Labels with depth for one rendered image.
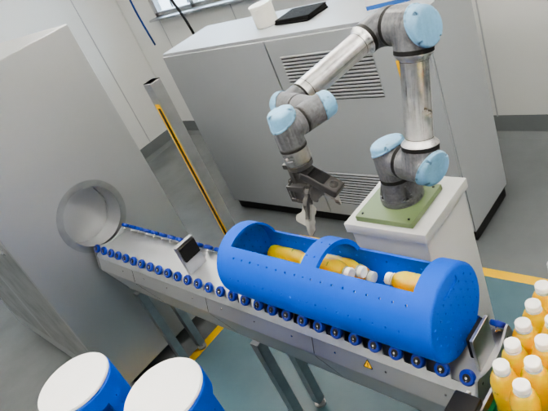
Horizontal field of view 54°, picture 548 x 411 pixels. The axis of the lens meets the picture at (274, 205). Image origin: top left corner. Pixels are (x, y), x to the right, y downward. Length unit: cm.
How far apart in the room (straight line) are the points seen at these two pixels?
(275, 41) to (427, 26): 189
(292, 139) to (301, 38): 191
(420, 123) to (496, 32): 256
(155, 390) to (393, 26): 134
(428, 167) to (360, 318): 49
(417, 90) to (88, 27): 526
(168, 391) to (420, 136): 112
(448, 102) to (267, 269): 158
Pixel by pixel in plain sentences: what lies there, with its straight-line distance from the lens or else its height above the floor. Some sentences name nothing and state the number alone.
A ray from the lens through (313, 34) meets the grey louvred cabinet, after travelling 320.
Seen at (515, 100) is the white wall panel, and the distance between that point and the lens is 438.
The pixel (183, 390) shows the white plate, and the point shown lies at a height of 104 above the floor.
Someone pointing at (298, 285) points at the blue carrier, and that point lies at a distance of 173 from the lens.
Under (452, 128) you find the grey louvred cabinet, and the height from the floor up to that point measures 79.
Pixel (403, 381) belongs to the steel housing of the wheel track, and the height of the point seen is 87.
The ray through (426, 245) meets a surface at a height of 110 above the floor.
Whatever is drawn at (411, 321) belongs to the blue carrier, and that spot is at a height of 116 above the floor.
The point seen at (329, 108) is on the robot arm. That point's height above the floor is 169.
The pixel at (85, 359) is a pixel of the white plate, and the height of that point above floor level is 104.
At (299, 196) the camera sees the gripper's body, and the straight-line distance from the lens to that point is 149.
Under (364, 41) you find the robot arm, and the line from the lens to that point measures 167.
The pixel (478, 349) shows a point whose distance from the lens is 162.
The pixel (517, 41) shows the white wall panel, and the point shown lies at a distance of 417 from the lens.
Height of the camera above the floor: 224
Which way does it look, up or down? 29 degrees down
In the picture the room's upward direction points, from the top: 25 degrees counter-clockwise
